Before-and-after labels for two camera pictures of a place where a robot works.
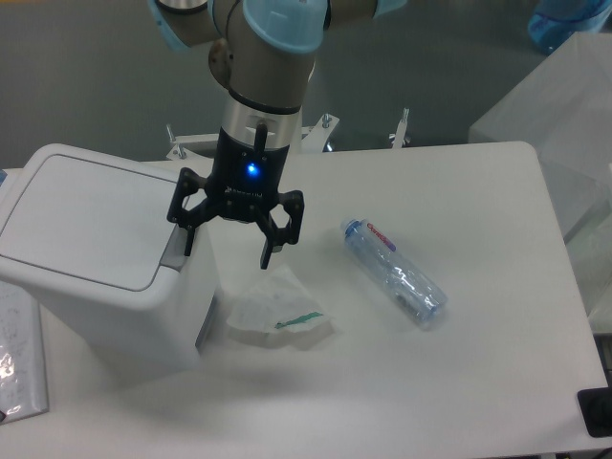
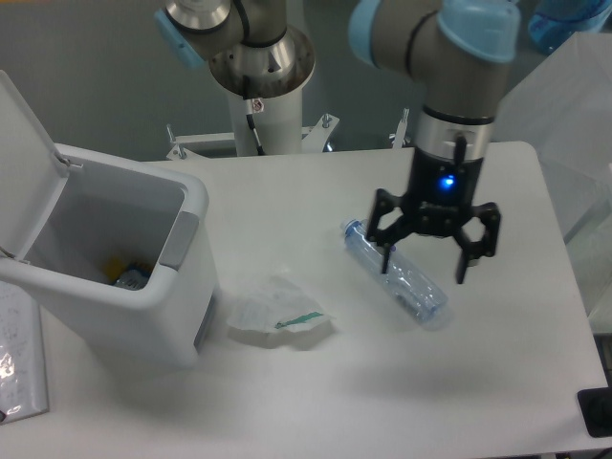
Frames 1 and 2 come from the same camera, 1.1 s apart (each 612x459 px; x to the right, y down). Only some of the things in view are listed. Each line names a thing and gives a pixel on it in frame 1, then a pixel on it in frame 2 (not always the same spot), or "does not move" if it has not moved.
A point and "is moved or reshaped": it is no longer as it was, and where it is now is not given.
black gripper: (244, 185) -> (440, 203)
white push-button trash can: (95, 229) is moved or reshaped
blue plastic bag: (554, 21) does not move
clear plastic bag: (23, 387) does not move
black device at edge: (596, 405) does not move
